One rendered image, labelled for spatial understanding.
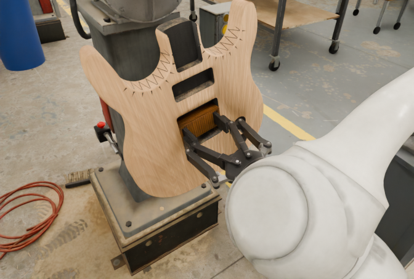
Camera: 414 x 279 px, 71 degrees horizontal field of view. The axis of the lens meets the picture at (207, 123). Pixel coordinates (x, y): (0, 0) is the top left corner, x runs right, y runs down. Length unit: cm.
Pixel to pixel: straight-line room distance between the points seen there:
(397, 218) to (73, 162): 181
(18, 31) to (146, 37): 254
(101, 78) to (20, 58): 308
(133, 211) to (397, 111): 118
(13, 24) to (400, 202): 328
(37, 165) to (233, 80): 180
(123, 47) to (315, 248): 85
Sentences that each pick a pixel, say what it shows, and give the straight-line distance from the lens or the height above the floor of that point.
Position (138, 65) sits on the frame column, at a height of 94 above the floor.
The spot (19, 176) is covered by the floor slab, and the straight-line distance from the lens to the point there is 222.
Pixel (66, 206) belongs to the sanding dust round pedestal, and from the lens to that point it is 189.
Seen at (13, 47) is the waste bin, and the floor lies 25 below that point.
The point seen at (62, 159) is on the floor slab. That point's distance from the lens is 220.
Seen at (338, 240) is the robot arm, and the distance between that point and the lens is 25.
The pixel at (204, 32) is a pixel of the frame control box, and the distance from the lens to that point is 98.
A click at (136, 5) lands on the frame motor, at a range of 80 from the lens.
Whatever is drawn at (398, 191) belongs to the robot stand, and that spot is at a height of 57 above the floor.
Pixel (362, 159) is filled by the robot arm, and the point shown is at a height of 119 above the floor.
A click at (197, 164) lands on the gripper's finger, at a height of 100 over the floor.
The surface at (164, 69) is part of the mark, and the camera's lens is 53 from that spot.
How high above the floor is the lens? 138
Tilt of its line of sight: 37 degrees down
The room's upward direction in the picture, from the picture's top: straight up
